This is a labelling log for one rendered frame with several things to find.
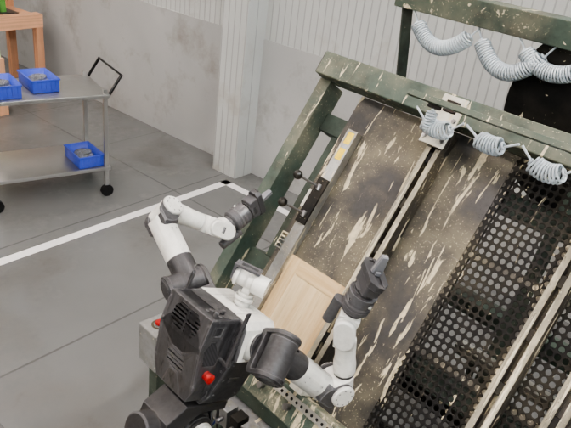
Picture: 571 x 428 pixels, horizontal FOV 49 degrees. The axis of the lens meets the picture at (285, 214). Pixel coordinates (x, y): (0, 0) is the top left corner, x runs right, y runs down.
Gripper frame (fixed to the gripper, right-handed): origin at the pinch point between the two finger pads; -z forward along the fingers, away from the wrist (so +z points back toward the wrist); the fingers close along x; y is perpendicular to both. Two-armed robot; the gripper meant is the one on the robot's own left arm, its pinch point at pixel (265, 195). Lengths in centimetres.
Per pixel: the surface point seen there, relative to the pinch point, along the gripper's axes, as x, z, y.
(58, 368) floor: 113, 96, -105
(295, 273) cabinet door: 22.2, 10.3, 22.0
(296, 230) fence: 12.3, -0.9, 13.6
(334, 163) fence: -4.2, -26.4, 13.7
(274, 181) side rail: 4.7, -11.4, -7.8
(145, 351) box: 37, 69, -9
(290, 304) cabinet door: 28.4, 19.5, 26.8
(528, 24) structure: -35, -102, 50
